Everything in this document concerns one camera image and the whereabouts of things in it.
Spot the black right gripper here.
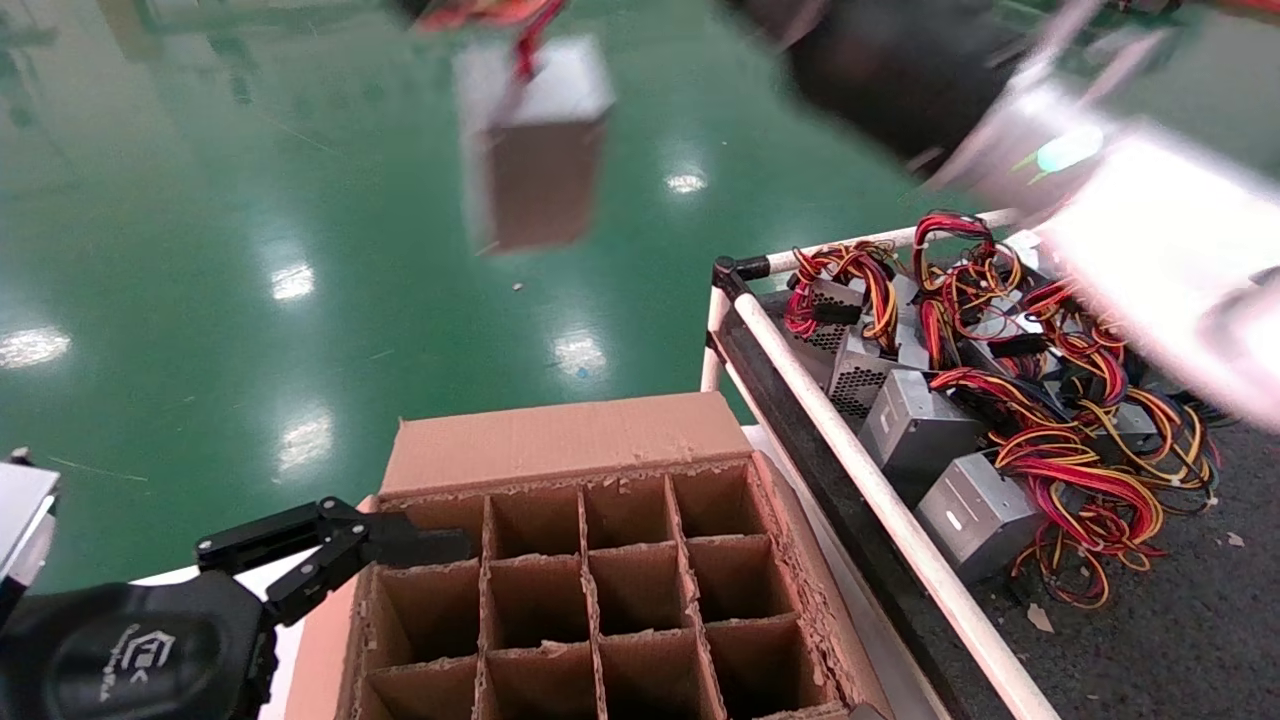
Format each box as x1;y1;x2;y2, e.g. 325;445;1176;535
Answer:
785;0;1061;169

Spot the grey power supply with wires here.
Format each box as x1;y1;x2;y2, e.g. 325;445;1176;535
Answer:
415;0;616;253

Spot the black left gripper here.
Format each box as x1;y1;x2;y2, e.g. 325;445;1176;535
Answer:
0;497;473;720

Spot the white pipe cart frame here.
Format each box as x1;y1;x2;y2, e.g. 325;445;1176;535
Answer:
700;208;1061;720

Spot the cardboard box with dividers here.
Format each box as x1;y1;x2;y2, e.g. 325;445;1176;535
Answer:
285;393;896;720

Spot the red yellow wire bundle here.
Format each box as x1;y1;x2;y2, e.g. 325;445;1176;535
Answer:
1020;275;1136;406
910;208;1026;373
928;365;1221;611
783;240;901;353

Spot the grey metal power supply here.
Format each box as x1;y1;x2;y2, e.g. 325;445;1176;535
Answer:
890;275;936;371
912;452;1046;586
1095;400;1166;456
858;368;986;501
1002;230;1043;276

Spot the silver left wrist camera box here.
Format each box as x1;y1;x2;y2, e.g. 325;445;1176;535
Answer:
0;448;63;611

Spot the grey mesh power supply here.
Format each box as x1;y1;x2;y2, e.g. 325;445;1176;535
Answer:
800;275;871;356
828;330;916;421

